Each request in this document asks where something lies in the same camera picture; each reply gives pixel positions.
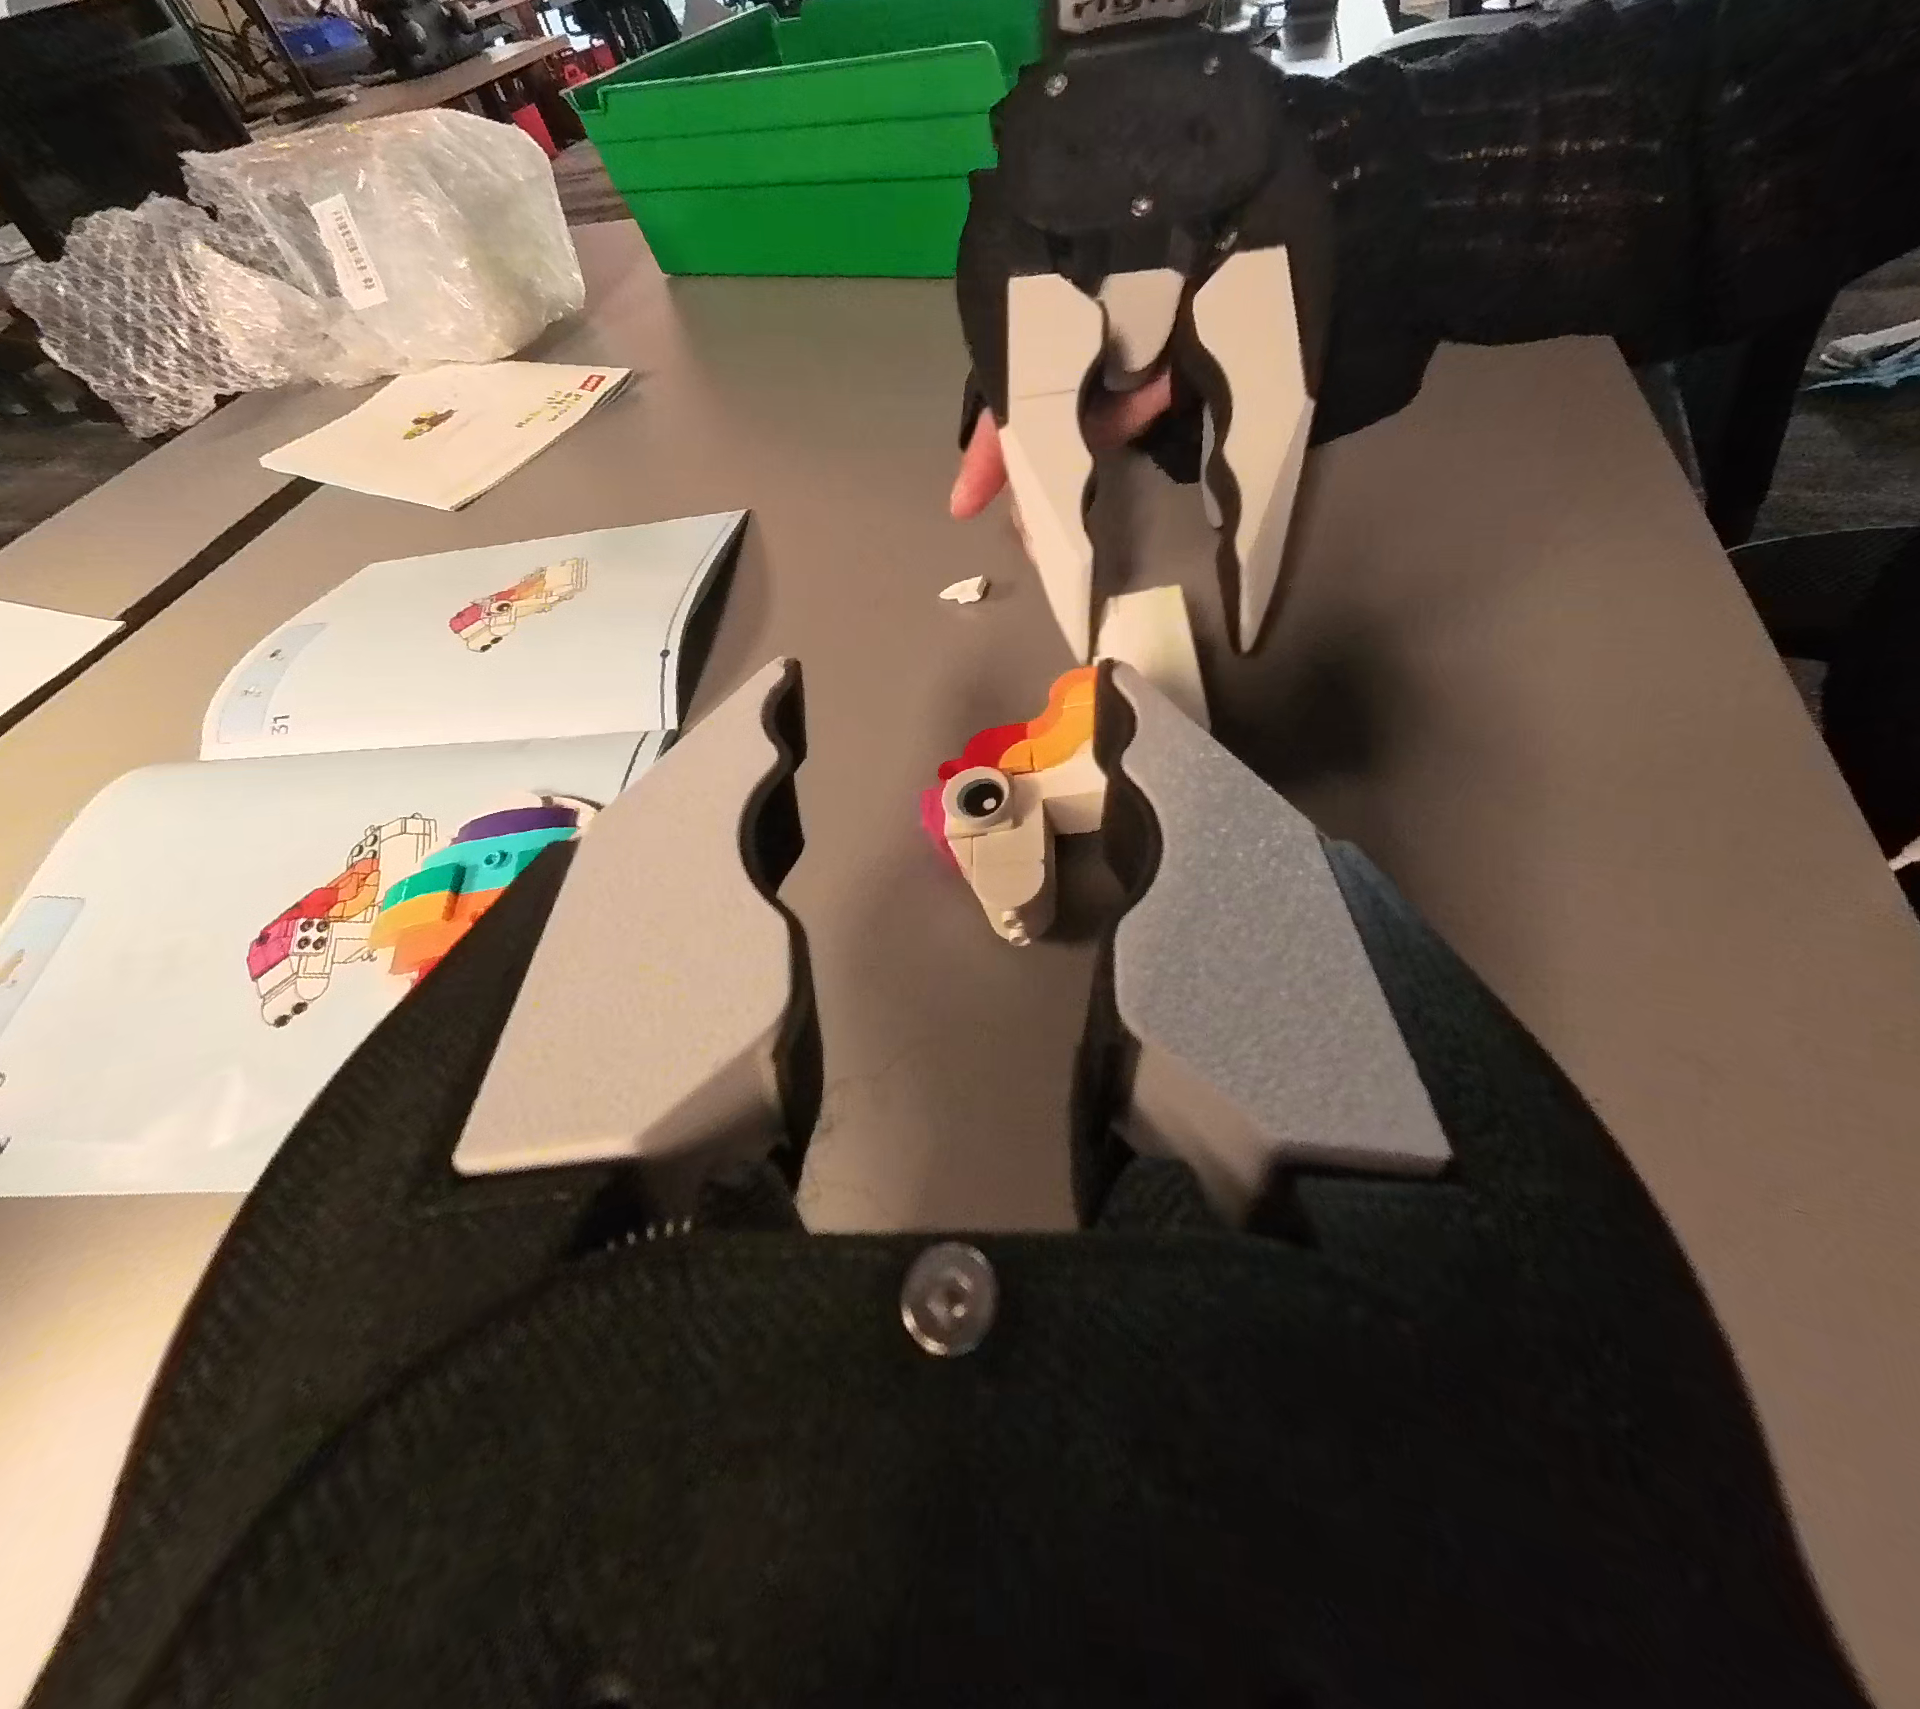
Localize lego unicorn model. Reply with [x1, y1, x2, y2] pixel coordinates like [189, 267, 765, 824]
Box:
[919, 583, 1213, 949]

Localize open light blue instruction booklet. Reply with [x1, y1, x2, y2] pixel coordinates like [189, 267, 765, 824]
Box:
[0, 508, 751, 1202]

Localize crumpled bubble wrap sheet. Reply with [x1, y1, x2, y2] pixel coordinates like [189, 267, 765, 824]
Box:
[8, 194, 324, 440]

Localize dark monitor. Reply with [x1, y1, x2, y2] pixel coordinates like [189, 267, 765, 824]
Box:
[0, 0, 206, 257]

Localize person's right hand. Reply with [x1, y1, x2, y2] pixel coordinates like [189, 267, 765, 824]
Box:
[949, 365, 1174, 526]

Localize white paper sheet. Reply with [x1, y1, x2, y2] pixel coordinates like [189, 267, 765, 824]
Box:
[0, 600, 127, 723]

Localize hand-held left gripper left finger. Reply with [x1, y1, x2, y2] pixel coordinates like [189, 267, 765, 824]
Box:
[449, 654, 823, 1179]

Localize closed white instruction booklet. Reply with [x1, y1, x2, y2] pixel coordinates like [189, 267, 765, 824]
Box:
[259, 360, 635, 512]

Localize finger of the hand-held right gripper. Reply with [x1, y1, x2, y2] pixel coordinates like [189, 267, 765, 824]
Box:
[1198, 236, 1317, 659]
[1004, 268, 1120, 666]

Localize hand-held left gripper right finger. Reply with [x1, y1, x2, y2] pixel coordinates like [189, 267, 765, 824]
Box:
[1097, 659, 1456, 1235]

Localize person's right forearm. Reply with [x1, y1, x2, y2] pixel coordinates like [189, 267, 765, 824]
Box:
[1317, 0, 1920, 447]

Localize green plastic bin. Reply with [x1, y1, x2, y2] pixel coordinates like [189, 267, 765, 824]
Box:
[605, 110, 1001, 200]
[562, 6, 1004, 150]
[630, 175, 980, 279]
[780, 0, 1047, 78]

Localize labelled clear bubble wrap bag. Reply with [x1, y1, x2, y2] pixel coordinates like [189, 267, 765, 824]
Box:
[181, 108, 589, 391]

